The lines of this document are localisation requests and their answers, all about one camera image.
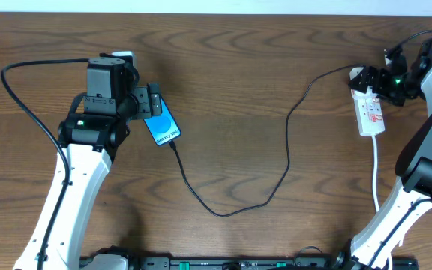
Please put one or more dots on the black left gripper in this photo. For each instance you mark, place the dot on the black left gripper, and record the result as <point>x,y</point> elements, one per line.
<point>154,100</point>

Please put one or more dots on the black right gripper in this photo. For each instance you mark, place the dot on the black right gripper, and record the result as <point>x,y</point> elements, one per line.
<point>368,80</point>

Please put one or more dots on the blue Galaxy smartphone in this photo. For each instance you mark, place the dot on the blue Galaxy smartphone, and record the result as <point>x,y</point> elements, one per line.
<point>163,128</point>

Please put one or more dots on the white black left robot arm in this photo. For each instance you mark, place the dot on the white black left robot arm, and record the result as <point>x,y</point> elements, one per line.
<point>87,142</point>

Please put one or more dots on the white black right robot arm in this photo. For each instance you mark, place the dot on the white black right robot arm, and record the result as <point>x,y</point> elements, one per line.
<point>411,195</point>

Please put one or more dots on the white power strip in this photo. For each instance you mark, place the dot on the white power strip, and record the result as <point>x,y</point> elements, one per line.
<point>368,113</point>

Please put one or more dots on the white paper scrap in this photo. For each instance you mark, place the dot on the white paper scrap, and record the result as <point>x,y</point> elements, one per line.
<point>401,240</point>

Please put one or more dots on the white USB wall charger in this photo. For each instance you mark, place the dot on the white USB wall charger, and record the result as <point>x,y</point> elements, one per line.
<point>359,85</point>

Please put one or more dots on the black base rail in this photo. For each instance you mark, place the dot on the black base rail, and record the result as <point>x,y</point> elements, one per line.
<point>165,263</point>

